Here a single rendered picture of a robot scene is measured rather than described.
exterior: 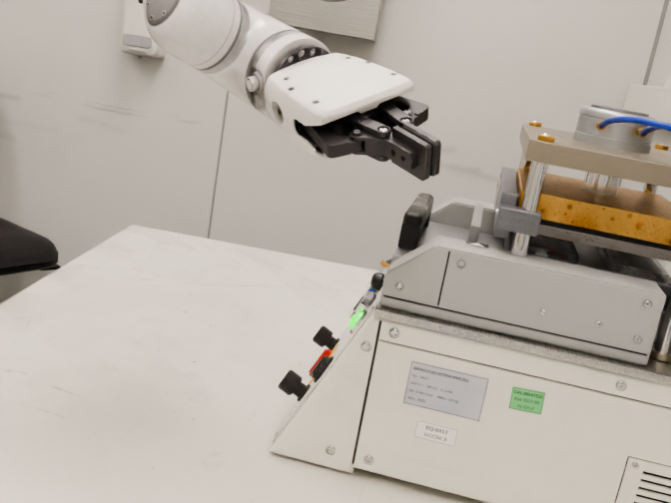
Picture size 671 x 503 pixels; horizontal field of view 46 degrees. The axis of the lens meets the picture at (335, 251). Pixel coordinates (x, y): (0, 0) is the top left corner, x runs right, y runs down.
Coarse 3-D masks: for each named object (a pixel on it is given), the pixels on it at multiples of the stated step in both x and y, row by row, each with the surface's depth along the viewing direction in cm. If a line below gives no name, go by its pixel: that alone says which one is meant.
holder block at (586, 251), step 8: (512, 232) 89; (504, 240) 94; (512, 240) 84; (504, 248) 90; (584, 248) 87; (592, 248) 88; (584, 256) 82; (592, 256) 83; (600, 256) 84; (584, 264) 78; (592, 264) 79; (600, 264) 80; (664, 288) 76; (664, 304) 76
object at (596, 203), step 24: (552, 192) 78; (576, 192) 82; (600, 192) 83; (624, 192) 89; (552, 216) 76; (576, 216) 76; (600, 216) 75; (624, 216) 75; (648, 216) 74; (576, 240) 76; (600, 240) 76; (624, 240) 76; (648, 240) 75
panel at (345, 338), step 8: (384, 264) 103; (376, 304) 78; (368, 312) 79; (360, 320) 79; (352, 328) 80; (344, 336) 94; (352, 336) 78; (336, 344) 96; (344, 344) 80; (336, 352) 84; (328, 368) 79; (320, 376) 81; (312, 384) 87; (304, 400) 80; (296, 408) 83; (288, 416) 88; (280, 432) 82
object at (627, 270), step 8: (600, 248) 85; (608, 256) 80; (608, 264) 78; (616, 264) 77; (616, 272) 77; (624, 272) 77; (632, 272) 77; (640, 272) 77; (648, 272) 76; (656, 272) 76; (656, 280) 76; (664, 280) 76
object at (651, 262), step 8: (616, 256) 80; (624, 256) 81; (632, 256) 82; (640, 256) 83; (624, 264) 77; (632, 264) 78; (640, 264) 78; (648, 264) 79; (656, 264) 80; (664, 272) 77
